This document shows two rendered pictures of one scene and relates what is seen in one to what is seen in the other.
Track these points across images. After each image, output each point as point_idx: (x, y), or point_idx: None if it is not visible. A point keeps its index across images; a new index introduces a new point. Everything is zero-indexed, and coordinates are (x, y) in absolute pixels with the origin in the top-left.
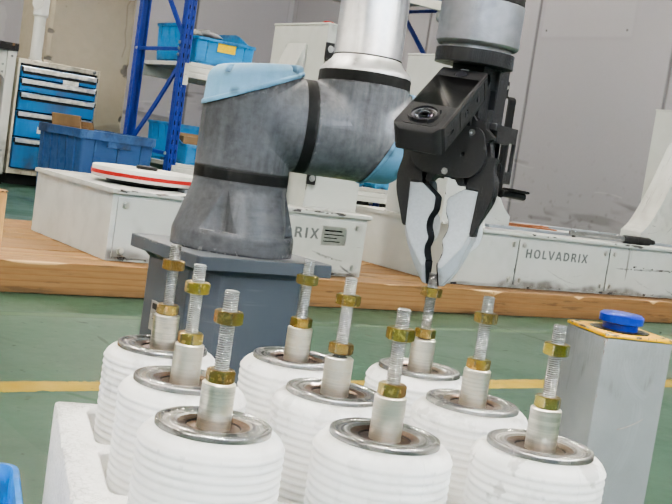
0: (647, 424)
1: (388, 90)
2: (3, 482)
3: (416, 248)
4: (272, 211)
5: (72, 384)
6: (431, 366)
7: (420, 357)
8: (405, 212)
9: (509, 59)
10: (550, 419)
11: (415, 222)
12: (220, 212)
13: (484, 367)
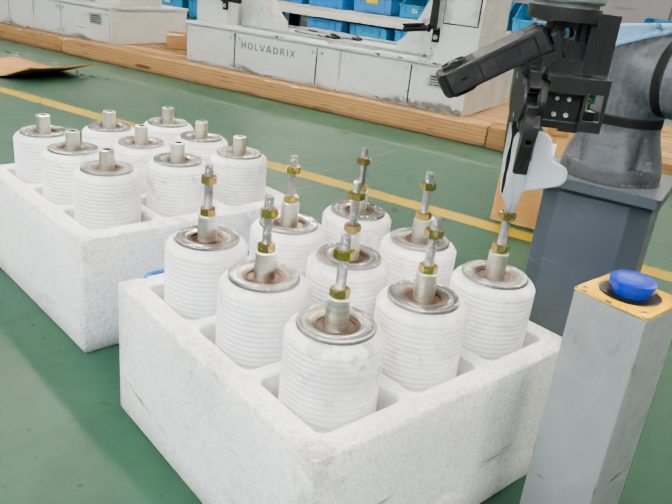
0: (610, 390)
1: None
2: None
3: (501, 177)
4: (617, 147)
5: None
6: (497, 274)
7: (488, 264)
8: (504, 147)
9: (567, 12)
10: (328, 303)
11: (504, 156)
12: (581, 143)
13: (422, 270)
